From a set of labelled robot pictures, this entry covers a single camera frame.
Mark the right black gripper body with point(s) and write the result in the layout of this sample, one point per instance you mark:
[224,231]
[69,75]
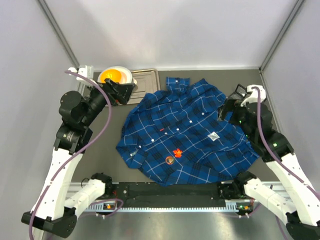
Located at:
[231,106]

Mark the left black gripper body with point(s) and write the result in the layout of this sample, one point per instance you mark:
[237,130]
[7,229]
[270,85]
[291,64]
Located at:
[110,91]

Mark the orange maple leaf brooch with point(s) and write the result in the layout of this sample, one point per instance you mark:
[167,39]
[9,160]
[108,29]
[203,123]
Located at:
[177,153]

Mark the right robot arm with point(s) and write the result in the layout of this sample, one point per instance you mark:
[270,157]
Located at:
[300,213]

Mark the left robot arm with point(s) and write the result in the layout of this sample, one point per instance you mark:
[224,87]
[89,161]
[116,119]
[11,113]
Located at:
[54,212]

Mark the white bowl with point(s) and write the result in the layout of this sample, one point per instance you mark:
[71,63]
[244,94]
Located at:
[126,74]

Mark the orange ball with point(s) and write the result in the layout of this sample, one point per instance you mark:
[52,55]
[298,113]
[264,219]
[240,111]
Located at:
[111,74]

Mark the black jewelry box left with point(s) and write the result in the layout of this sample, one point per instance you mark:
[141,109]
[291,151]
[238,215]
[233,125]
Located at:
[239,93]

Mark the silver metal tray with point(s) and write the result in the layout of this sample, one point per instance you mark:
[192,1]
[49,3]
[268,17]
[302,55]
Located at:
[147,81]

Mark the white shirt label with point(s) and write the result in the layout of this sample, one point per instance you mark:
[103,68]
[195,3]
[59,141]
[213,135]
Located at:
[213,136]

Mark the blue plaid shirt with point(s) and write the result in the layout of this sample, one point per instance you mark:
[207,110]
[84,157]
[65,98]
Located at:
[182,117]

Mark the round brown badge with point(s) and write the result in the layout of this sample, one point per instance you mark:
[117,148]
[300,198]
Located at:
[170,160]

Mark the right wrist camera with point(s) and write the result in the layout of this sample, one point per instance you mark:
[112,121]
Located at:
[255,94]

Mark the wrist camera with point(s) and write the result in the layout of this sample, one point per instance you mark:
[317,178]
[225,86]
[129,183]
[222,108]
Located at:
[84,70]
[255,94]

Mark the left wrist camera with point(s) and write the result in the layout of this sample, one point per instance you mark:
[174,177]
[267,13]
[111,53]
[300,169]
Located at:
[84,70]

